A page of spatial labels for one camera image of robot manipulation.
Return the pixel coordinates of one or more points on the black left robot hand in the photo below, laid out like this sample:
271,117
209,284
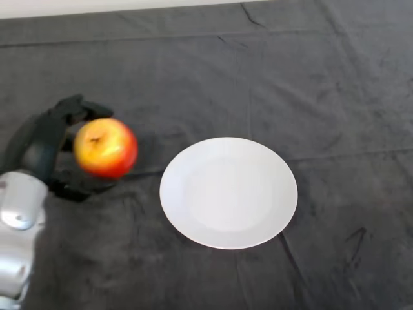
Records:
45,155

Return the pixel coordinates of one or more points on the red yellow apple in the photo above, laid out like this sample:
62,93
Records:
106,148

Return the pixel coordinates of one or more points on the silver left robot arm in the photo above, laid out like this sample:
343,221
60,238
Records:
19,206

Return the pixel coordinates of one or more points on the white round plate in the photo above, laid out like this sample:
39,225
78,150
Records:
228,193

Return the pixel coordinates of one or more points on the black cloth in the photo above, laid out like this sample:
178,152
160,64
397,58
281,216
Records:
226,74

